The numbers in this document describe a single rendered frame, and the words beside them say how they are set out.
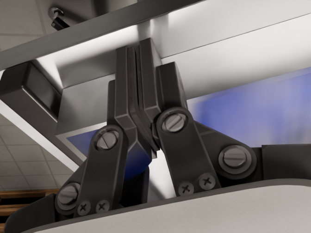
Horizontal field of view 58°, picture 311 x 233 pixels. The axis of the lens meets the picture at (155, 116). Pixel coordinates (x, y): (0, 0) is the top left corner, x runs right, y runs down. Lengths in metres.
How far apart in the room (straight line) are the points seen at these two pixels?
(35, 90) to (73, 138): 0.03
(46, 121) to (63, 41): 0.05
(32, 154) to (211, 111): 1.84
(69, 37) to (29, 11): 1.06
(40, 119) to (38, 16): 1.06
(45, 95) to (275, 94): 0.15
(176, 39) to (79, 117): 0.07
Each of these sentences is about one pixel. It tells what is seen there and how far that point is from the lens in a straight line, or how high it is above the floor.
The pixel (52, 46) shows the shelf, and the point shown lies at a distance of 0.17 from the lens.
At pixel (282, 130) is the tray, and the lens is 0.25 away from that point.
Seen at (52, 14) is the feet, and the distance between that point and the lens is 1.20.
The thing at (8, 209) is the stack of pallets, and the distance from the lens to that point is 2.47.
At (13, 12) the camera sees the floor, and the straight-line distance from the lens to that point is 1.25.
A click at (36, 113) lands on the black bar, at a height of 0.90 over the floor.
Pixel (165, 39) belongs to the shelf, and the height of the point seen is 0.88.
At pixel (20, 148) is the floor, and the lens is 1.96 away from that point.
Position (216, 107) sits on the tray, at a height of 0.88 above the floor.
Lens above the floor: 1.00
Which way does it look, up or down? 39 degrees down
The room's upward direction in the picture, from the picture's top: 174 degrees clockwise
